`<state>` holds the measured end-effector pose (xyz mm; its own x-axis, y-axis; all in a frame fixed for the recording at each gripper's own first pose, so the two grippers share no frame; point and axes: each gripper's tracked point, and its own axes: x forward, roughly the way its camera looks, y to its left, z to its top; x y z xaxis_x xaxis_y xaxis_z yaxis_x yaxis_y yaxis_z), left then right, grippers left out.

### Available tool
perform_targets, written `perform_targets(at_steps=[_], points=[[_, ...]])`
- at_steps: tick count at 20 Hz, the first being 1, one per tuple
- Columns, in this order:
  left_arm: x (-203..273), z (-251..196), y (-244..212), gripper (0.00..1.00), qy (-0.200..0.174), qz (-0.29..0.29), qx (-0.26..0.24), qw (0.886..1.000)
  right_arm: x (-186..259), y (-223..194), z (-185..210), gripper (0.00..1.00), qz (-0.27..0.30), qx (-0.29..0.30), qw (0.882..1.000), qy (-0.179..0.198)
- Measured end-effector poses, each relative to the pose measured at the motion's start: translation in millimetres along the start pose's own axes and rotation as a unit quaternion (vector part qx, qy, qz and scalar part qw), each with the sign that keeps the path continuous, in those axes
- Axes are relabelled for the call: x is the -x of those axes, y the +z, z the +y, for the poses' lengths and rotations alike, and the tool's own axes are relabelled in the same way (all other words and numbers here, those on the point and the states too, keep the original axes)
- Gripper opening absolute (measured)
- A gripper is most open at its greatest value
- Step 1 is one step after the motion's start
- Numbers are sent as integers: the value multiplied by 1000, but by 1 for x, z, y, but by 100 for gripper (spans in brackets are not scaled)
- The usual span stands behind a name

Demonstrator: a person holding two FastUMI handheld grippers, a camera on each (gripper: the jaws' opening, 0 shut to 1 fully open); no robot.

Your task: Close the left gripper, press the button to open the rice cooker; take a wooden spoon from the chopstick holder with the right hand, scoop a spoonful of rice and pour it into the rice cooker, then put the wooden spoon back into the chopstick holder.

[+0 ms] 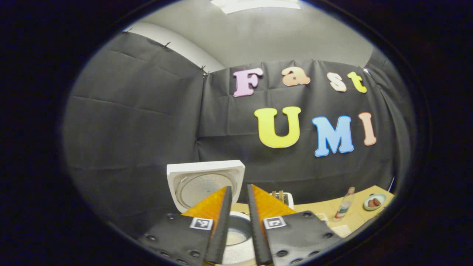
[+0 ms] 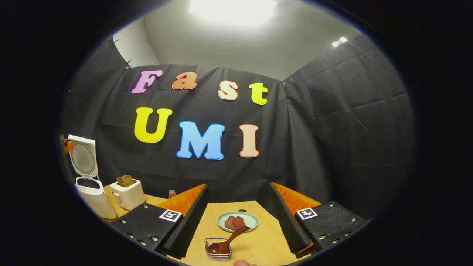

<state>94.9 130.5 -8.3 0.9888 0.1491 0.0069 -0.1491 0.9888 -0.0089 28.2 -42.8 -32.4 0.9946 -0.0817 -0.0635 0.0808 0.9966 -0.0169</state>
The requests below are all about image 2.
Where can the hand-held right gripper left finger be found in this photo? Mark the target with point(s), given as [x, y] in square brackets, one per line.
[186, 225]

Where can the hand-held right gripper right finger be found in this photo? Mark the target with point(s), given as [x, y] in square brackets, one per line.
[288, 225]

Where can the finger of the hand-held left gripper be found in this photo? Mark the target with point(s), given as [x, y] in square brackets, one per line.
[68, 146]

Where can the brown wooden spoon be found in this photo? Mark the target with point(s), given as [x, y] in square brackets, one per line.
[231, 238]

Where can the white rice cooker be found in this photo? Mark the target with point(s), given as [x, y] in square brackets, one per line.
[94, 195]

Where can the clear plastic water bottle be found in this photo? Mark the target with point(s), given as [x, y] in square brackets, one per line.
[172, 194]

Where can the pale green plate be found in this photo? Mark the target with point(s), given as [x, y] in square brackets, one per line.
[252, 221]

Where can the red-brown meat piece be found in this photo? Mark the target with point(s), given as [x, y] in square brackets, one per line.
[230, 222]
[240, 221]

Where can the white toaster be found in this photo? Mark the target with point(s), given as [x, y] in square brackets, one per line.
[129, 195]

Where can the brown bread slice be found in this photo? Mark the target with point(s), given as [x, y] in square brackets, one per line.
[125, 181]

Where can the small ceiling light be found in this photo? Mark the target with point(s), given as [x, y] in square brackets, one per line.
[340, 41]

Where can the large ceiling light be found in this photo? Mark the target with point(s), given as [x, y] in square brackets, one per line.
[232, 11]

